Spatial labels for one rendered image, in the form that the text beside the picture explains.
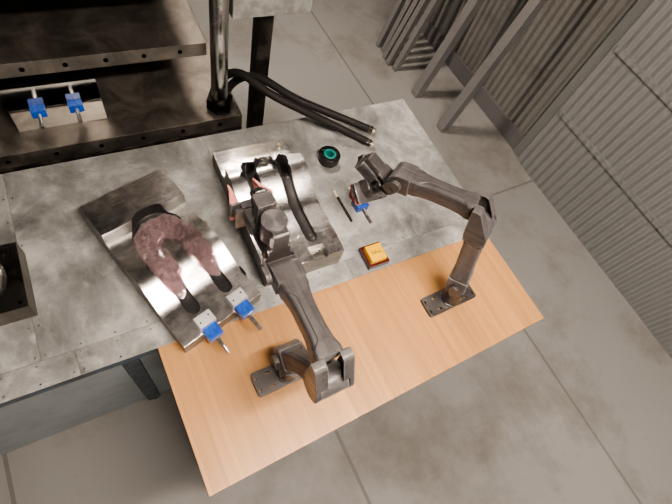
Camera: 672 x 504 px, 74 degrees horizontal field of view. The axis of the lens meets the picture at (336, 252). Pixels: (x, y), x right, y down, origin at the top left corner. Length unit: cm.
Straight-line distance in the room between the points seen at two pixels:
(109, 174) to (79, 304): 45
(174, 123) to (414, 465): 175
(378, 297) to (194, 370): 60
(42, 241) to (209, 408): 70
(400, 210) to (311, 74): 182
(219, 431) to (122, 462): 88
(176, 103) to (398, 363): 124
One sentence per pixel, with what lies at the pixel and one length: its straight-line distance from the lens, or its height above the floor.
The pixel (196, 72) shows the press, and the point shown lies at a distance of 199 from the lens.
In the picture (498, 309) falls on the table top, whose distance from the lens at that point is 165.
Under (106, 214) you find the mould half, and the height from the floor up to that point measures 91.
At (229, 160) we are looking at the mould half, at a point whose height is 86.
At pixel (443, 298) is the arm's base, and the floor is 82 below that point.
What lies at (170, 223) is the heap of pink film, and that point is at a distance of 141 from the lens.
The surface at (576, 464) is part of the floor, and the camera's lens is 267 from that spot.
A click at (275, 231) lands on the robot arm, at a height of 130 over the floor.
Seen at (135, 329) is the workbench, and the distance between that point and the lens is 138.
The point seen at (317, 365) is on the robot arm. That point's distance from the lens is 89.
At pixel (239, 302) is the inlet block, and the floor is 88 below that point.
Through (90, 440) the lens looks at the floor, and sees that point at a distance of 216.
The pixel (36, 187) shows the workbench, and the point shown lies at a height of 80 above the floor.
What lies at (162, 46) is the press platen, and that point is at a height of 104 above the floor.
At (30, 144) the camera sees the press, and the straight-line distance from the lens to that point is 181.
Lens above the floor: 209
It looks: 59 degrees down
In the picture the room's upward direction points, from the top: 25 degrees clockwise
